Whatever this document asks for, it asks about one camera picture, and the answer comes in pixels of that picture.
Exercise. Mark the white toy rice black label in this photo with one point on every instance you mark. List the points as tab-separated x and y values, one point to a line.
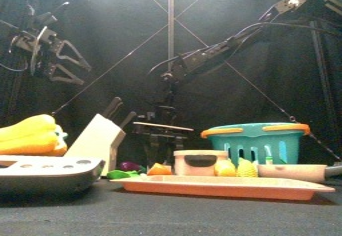
196	168

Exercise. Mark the white toy frying pan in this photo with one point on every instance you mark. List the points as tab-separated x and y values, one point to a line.
289	172

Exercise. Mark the yellow toy bell pepper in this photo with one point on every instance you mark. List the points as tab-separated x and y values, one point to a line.
29	136

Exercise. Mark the purple toy eggplant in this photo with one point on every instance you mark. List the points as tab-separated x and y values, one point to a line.
129	166

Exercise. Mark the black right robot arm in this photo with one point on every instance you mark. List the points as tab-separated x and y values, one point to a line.
209	55

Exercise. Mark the yellow toy lemon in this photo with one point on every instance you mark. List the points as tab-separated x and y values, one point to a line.
225	169

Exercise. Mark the orange toy fruit piece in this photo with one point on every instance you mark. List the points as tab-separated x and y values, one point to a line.
160	170

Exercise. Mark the white toy kitchen scale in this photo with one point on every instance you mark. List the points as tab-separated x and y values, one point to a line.
45	171

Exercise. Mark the yellow toy corn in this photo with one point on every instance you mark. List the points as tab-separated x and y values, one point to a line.
248	169

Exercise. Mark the green toy vegetable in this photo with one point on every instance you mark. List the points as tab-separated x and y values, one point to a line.
122	174

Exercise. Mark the vertical metal frame pole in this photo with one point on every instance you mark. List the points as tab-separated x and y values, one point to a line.
170	23

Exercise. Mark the pink rectangular plate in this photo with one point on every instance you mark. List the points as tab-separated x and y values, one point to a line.
223	186

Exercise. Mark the beige toy knife block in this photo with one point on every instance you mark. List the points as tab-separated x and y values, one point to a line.
96	140

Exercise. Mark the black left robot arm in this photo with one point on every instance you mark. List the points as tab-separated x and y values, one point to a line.
32	13

